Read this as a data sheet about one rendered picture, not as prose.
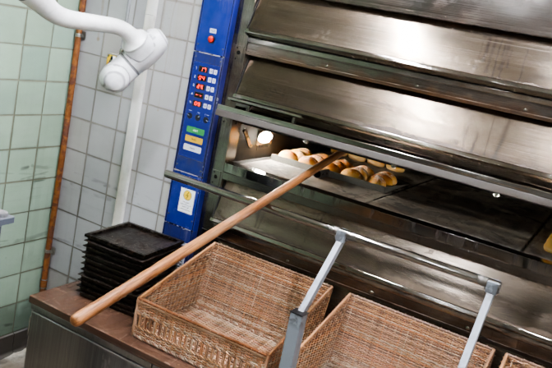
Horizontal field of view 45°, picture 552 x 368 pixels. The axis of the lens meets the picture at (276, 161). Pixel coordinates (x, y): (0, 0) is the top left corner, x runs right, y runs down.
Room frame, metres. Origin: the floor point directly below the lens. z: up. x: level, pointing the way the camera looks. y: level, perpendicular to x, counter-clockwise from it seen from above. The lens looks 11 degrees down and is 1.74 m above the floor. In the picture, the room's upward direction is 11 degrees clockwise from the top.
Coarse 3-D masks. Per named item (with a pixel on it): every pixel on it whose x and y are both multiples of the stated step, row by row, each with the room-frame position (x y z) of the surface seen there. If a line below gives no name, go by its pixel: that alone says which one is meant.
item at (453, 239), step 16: (240, 176) 2.68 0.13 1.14; (256, 176) 2.65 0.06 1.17; (272, 176) 2.64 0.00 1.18; (288, 192) 2.58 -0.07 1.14; (304, 192) 2.55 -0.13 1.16; (320, 192) 2.52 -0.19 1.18; (352, 208) 2.46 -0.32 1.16; (368, 208) 2.43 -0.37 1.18; (400, 224) 2.37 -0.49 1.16; (416, 224) 2.34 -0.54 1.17; (432, 224) 2.37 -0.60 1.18; (448, 240) 2.29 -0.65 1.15; (464, 240) 2.27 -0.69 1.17; (480, 240) 2.28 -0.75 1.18; (496, 256) 2.21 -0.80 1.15; (512, 256) 2.19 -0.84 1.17; (528, 256) 2.19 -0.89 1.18; (544, 272) 2.14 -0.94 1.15
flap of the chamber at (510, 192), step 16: (224, 112) 2.57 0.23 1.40; (272, 128) 2.47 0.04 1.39; (288, 128) 2.44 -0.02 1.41; (336, 144) 2.35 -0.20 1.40; (384, 160) 2.27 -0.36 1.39; (400, 160) 2.24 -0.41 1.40; (448, 176) 2.17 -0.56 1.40; (464, 176) 2.15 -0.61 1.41; (496, 192) 2.10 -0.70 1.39; (512, 192) 2.08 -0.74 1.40
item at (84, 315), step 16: (304, 176) 2.45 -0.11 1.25; (272, 192) 2.24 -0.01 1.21; (256, 208) 2.11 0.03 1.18; (224, 224) 1.95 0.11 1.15; (192, 240) 1.82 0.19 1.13; (208, 240) 1.85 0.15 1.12; (176, 256) 1.72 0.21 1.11; (144, 272) 1.61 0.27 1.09; (160, 272) 1.65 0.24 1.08; (128, 288) 1.54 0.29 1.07; (96, 304) 1.44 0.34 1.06; (112, 304) 1.48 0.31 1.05; (80, 320) 1.39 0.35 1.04
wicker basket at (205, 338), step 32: (224, 256) 2.64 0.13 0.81; (160, 288) 2.36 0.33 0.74; (224, 288) 2.59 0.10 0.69; (256, 288) 2.53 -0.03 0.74; (288, 288) 2.49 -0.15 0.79; (320, 288) 2.44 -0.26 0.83; (160, 320) 2.21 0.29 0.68; (192, 320) 2.15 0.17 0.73; (224, 320) 2.52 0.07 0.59; (256, 320) 2.49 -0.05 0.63; (288, 320) 2.45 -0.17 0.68; (320, 320) 2.38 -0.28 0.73; (192, 352) 2.14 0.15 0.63; (224, 352) 2.09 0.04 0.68; (256, 352) 2.04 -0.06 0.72
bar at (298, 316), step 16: (176, 176) 2.37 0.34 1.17; (224, 192) 2.28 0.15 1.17; (272, 208) 2.19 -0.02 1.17; (304, 224) 2.13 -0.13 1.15; (320, 224) 2.11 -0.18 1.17; (336, 240) 2.07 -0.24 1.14; (352, 240) 2.05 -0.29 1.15; (368, 240) 2.03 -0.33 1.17; (336, 256) 2.04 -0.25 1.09; (400, 256) 1.98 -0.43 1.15; (416, 256) 1.96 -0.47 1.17; (320, 272) 1.99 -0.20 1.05; (448, 272) 1.91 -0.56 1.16; (464, 272) 1.90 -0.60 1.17; (496, 288) 1.84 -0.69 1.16; (304, 304) 1.91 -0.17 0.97; (304, 320) 1.88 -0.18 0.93; (480, 320) 1.79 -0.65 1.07; (288, 336) 1.87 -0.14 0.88; (288, 352) 1.87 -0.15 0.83; (464, 352) 1.72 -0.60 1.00
